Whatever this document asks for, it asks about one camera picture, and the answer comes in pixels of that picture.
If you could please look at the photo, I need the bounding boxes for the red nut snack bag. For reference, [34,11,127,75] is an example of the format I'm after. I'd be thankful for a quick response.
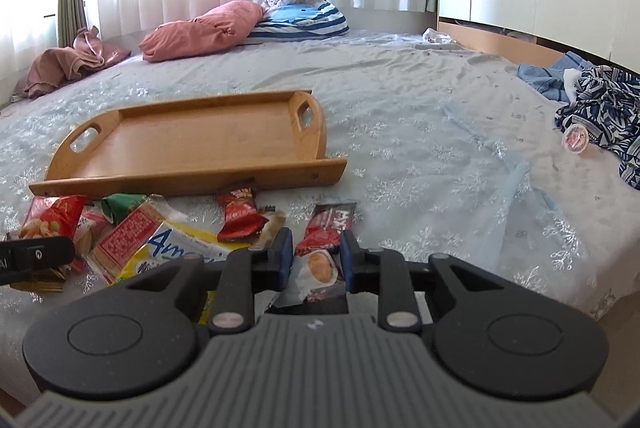
[18,195,88,240]

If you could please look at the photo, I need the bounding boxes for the long red coffee packet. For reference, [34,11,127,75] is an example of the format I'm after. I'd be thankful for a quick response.
[272,200,357,312]

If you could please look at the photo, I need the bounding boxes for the yellow white America snack bag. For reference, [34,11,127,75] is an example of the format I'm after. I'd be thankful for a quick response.
[116,221,248,283]

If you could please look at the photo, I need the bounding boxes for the wooden bed frame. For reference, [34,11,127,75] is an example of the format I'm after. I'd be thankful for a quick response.
[437,20,563,67]

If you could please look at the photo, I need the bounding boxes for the pink pillow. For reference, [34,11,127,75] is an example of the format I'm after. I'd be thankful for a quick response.
[139,0,264,63]

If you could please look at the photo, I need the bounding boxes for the red patterned cracker pack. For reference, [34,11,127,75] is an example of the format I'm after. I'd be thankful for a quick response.
[87,203,166,285]

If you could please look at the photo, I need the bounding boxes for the green snack packet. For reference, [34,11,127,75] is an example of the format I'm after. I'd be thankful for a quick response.
[100,193,146,226]

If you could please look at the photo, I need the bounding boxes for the small pink round lid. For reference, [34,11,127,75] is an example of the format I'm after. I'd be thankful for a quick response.
[563,124,590,155]

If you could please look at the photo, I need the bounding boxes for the small red snack packet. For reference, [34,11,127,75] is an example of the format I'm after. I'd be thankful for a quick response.
[216,184,267,242]

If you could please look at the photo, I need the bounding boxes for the blue striped pillow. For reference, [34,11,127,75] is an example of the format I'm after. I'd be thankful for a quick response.
[244,0,349,44]

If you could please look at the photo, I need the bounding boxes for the blue patterned clothes pile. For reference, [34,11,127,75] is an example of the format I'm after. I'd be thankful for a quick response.
[554,65,639,190]

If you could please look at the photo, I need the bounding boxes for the light blue cloth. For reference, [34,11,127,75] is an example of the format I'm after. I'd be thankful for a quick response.
[516,51,593,103]

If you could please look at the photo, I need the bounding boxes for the wooden serving tray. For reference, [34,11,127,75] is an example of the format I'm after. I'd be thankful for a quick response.
[29,90,347,200]

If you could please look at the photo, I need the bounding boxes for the mauve crumpled blanket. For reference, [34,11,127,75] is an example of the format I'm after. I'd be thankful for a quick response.
[22,26,131,99]

